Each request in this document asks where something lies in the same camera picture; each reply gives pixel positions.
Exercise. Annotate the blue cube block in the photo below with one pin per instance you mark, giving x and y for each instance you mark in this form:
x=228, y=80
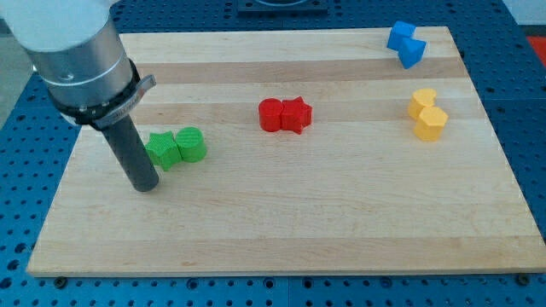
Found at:
x=399, y=31

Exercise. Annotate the red star block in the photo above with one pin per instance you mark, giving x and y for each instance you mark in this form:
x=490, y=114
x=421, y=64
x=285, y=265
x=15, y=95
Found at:
x=296, y=115

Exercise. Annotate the red cylinder block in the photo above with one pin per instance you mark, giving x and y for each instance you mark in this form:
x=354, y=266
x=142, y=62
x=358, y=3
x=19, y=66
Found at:
x=269, y=113

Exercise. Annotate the yellow hexagon block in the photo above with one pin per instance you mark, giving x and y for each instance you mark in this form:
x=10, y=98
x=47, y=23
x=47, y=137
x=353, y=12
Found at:
x=430, y=124

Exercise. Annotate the light wooden board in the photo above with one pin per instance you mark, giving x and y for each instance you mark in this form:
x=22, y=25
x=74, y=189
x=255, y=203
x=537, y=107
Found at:
x=356, y=193

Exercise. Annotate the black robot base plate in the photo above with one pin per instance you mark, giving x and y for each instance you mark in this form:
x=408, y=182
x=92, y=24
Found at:
x=246, y=7

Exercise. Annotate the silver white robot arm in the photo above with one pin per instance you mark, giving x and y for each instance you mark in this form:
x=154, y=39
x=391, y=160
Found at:
x=74, y=45

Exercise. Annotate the blue pentagon block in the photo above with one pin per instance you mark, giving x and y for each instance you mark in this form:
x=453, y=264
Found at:
x=410, y=51

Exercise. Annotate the green cylinder block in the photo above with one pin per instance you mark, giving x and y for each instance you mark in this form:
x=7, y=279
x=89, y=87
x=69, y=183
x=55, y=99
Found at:
x=191, y=144

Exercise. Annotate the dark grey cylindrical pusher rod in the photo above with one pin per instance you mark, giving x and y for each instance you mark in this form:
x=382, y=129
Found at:
x=127, y=146

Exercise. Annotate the yellow heart block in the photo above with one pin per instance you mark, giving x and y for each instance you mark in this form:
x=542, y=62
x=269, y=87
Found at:
x=421, y=99

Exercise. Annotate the green star block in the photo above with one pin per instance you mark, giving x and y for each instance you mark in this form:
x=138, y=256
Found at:
x=163, y=150

